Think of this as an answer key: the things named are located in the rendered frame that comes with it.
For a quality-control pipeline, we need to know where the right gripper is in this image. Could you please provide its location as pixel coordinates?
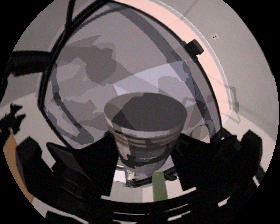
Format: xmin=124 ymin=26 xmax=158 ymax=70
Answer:
xmin=4 ymin=103 xmax=26 ymax=132

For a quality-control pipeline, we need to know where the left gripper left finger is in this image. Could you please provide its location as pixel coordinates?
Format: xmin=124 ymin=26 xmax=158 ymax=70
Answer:
xmin=46 ymin=134 xmax=119 ymax=197

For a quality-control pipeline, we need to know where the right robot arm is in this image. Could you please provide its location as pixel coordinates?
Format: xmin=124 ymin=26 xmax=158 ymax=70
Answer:
xmin=0 ymin=59 xmax=17 ymax=148

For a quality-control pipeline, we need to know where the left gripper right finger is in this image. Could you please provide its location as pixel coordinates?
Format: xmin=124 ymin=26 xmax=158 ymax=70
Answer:
xmin=170 ymin=133 xmax=237 ymax=191

